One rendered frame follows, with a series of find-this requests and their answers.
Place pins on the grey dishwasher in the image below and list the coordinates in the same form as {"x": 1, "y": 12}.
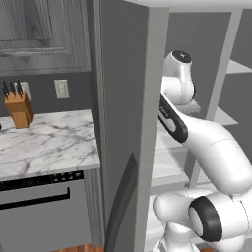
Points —
{"x": 42, "y": 216}

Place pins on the grey fridge door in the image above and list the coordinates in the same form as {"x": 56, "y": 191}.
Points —
{"x": 131, "y": 108}

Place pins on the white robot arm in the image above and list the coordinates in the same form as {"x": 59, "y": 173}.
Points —
{"x": 213, "y": 147}

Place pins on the grey wall cupboard door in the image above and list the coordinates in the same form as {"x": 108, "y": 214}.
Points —
{"x": 42, "y": 36}

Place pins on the wooden knife block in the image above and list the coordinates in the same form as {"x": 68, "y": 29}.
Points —
{"x": 19, "y": 110}

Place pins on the grey fridge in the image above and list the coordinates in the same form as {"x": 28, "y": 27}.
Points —
{"x": 210, "y": 82}

